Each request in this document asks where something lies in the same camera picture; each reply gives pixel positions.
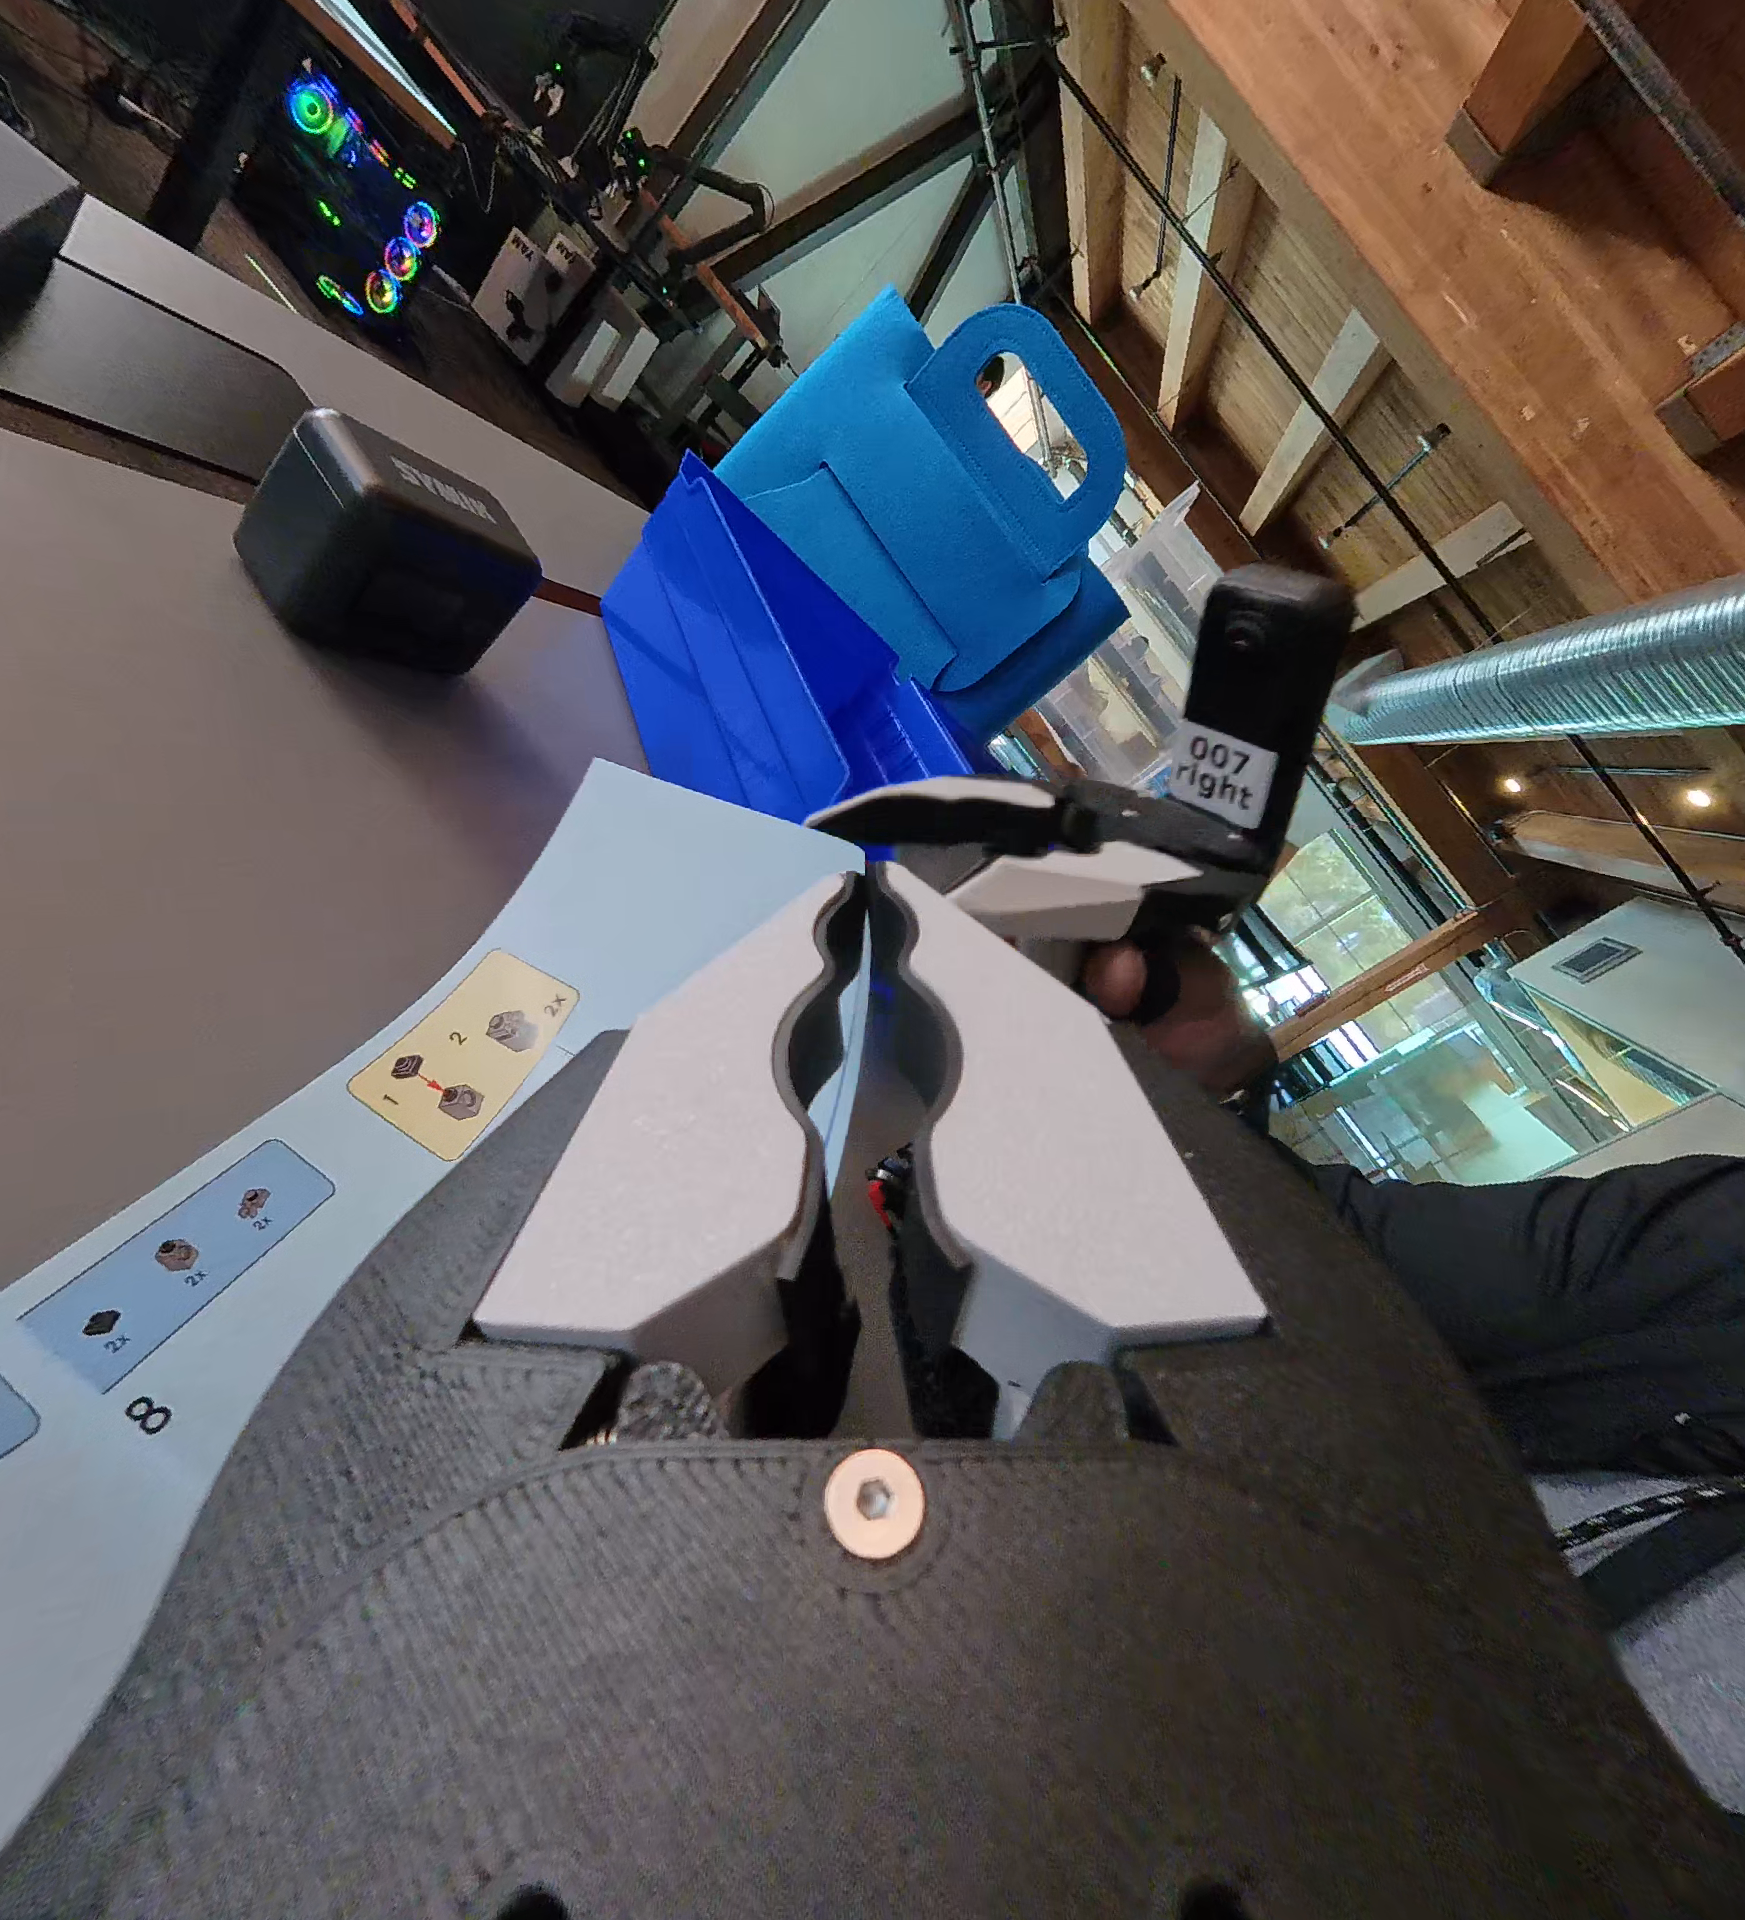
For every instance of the person's right hand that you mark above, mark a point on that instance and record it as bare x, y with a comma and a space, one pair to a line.
1217, 1036

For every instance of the silver spiral air duct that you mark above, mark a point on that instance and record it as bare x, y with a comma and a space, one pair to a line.
1592, 667

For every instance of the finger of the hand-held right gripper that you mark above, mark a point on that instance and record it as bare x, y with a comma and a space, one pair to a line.
931, 794
1082, 892

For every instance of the building instruction booklet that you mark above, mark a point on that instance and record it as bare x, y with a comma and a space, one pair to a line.
212, 1426

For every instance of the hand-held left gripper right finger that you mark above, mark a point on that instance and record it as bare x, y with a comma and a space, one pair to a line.
1099, 1185

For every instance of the small black cube case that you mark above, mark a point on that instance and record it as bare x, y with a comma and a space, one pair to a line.
376, 556

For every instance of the grey desk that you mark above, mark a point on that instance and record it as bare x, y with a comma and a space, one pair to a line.
137, 901

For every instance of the person's grey sweatshirt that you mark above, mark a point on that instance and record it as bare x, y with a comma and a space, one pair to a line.
1741, 1679

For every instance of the adjoining grey table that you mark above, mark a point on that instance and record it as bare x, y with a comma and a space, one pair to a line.
212, 329

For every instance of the clear plastic drawer unit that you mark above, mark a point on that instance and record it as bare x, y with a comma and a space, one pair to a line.
1127, 630

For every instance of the blue felt bag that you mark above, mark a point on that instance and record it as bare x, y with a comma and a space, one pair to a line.
931, 494

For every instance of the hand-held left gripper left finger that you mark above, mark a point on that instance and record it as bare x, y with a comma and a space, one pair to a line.
648, 1185

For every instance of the wall air vent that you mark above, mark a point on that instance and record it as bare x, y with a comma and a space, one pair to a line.
1604, 960

